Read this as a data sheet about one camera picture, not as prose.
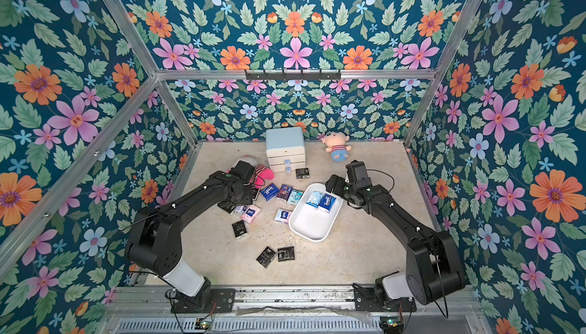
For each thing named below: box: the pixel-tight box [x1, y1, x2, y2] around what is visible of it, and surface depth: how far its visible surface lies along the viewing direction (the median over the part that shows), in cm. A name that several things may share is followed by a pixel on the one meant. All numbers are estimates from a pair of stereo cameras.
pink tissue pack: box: [240, 204, 261, 224], surface depth 93 cm
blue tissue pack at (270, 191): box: [260, 183, 281, 202], surface depth 100 cm
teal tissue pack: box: [287, 189, 304, 206], surface depth 98 cm
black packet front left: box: [255, 245, 277, 269], surface depth 83 cm
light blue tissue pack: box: [305, 190, 325, 209], surface depth 97 cm
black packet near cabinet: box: [295, 167, 310, 180], surface depth 107 cm
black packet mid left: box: [231, 220, 248, 240], surface depth 90 cm
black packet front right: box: [277, 246, 296, 262], surface depth 83 cm
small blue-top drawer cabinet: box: [265, 126, 306, 174], surface depth 102 cm
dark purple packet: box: [276, 183, 293, 202], surface depth 100 cm
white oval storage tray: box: [288, 182, 344, 244], surface depth 95 cm
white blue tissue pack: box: [274, 208, 291, 225], surface depth 92 cm
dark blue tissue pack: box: [317, 193, 337, 214], surface depth 95 cm
